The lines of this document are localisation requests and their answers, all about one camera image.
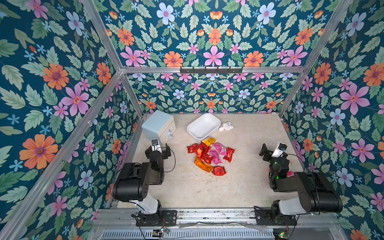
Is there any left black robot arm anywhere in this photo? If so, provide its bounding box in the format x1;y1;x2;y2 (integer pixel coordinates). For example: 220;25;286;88
111;144;172;216

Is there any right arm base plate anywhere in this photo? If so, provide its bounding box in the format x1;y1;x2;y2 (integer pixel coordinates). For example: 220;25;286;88
254;207;297;226

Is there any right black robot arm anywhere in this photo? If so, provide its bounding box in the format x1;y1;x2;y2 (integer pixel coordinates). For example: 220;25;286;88
259;143;343;218

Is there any black hook rail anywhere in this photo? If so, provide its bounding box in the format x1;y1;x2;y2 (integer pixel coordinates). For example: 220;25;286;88
179;67;243;75

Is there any pink tea bag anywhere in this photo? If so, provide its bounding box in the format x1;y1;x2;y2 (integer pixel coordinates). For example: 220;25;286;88
209;149;222;165
213;142;227;156

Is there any white ventilation grille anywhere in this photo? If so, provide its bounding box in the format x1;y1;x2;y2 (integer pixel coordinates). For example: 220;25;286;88
101;229;275;240

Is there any red tea bag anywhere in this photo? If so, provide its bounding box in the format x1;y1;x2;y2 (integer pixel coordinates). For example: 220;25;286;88
187;144;200;154
223;148;235;163
198;142;211;154
200;153;213;165
212;166;227;177

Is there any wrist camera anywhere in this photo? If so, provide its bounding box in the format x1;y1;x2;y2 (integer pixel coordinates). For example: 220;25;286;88
151;139;162;152
272;143;287;158

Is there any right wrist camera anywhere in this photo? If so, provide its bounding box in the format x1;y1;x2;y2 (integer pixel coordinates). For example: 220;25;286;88
272;143;287;158

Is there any light blue drawer cabinet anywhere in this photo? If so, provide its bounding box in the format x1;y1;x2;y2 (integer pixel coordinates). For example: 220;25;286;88
142;110;176;146

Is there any orange tea bag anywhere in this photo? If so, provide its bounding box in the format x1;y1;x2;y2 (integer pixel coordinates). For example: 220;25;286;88
195;157;214;173

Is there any white plastic storage box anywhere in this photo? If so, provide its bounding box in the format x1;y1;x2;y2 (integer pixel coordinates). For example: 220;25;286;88
187;113;222;142

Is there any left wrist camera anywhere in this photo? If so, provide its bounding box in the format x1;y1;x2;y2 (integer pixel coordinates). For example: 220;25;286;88
151;139;162;152

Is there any small white bear figurine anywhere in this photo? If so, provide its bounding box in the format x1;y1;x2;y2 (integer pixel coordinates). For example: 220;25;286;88
219;122;234;132

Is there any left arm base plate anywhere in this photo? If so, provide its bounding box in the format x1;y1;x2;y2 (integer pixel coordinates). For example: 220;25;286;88
135;210;178;227

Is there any yellow tea bag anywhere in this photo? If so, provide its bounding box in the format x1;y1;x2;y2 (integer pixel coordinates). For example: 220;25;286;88
202;137;216;147

